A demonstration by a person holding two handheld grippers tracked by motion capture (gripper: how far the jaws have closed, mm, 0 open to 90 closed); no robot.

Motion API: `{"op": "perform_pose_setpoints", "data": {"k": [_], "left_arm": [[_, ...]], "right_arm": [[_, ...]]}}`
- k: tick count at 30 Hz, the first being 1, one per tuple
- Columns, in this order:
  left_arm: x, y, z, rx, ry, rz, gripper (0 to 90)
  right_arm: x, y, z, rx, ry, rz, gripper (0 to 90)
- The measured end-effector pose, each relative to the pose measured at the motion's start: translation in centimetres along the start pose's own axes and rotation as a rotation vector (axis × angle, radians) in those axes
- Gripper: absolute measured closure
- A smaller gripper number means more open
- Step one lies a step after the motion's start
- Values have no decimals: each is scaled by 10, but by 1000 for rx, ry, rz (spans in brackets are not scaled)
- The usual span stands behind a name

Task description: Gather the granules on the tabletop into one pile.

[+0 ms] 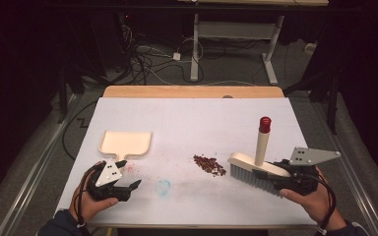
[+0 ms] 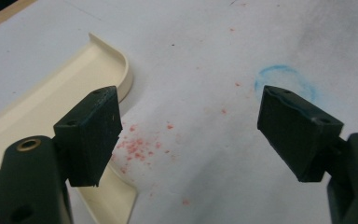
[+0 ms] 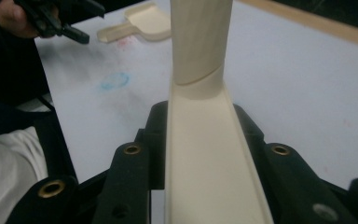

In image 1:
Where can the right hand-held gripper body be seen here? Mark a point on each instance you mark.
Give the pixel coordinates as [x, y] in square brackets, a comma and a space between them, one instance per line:
[308, 156]

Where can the person's right hand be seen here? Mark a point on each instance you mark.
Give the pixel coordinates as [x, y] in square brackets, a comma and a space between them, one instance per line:
[318, 205]

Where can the person's left hand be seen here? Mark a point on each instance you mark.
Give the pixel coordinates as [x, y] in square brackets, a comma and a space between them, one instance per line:
[85, 208]

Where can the cream dustpan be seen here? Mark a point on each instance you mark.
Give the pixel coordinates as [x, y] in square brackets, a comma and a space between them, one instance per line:
[124, 142]

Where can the white power adapter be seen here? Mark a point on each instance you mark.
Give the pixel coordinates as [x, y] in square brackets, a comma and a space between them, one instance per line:
[176, 56]

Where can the metal floor rail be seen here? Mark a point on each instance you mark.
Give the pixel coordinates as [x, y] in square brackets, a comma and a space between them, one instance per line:
[354, 183]
[36, 170]

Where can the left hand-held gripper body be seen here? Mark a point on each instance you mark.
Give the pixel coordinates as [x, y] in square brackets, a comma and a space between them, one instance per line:
[108, 175]

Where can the white table cover sheet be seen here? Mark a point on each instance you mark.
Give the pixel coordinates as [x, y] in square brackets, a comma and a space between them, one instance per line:
[193, 128]

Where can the pile of brown beans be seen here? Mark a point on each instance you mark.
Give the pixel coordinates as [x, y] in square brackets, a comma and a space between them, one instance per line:
[208, 164]

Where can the black stand leg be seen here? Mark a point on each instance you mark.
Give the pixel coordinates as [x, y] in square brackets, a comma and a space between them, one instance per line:
[62, 98]

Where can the white desk frame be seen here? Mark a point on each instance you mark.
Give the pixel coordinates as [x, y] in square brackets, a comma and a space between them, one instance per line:
[236, 30]

